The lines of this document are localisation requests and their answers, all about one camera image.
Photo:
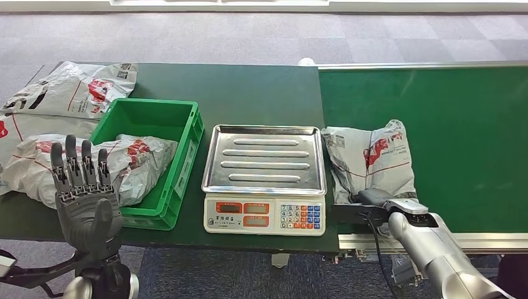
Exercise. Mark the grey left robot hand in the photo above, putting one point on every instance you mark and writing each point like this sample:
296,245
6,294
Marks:
88,214

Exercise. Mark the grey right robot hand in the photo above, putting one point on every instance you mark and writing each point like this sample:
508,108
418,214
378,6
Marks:
373,197

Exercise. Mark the grey courier bag black logo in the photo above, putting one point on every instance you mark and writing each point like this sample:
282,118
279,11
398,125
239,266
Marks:
371,165

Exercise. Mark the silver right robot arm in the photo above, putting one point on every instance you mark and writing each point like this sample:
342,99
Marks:
437,251

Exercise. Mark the green plastic basket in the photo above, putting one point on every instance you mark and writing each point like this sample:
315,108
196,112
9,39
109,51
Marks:
144,117

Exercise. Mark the steel-pan electronic weighing scale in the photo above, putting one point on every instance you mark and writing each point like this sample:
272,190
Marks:
264,165

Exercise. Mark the conveyor underframe metal brackets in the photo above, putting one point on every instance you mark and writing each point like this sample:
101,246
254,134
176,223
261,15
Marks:
371,260

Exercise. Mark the crumpled grey courier bag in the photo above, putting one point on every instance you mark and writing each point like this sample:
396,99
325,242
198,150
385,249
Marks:
144,165
29,173

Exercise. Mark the flat grey courier bag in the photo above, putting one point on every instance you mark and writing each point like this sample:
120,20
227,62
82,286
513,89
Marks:
37,126
62,88

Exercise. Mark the green conveyor belt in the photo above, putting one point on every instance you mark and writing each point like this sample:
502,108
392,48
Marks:
466,144

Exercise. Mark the white round table foot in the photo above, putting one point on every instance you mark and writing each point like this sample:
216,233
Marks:
306,62

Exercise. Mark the black box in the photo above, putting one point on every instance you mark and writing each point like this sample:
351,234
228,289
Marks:
513,276

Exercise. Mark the dark green table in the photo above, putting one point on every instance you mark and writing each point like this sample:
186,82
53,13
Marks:
247,95

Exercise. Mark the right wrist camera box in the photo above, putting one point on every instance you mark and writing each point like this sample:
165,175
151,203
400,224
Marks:
350,214

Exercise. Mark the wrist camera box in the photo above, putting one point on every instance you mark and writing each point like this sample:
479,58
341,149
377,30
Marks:
6,265
350,214

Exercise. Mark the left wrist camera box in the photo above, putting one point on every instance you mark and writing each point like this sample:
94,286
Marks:
6,265

